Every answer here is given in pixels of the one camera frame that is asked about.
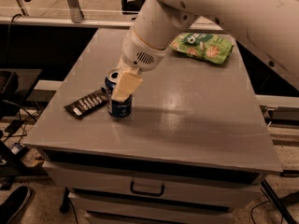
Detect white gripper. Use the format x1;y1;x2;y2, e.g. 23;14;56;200
111;26;169;102

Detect blue pepsi can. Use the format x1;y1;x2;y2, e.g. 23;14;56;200
105;68;132;119

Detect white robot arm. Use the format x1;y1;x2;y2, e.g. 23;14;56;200
112;0;299;102

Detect black rxbar chocolate bar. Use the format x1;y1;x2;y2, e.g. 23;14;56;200
64;88;107;119

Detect green chip bag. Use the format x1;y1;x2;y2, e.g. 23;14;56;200
170;33;234;65

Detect grey drawer cabinet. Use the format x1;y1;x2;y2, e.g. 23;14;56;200
25;29;281;224

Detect black shoe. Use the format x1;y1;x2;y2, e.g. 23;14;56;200
0;186;31;224

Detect metal railing frame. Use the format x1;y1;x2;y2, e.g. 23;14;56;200
0;0;285;35

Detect black drawer handle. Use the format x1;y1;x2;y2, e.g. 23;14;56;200
130;180;164;197

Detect black floor cable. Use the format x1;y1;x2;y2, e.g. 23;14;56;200
0;99;39;142

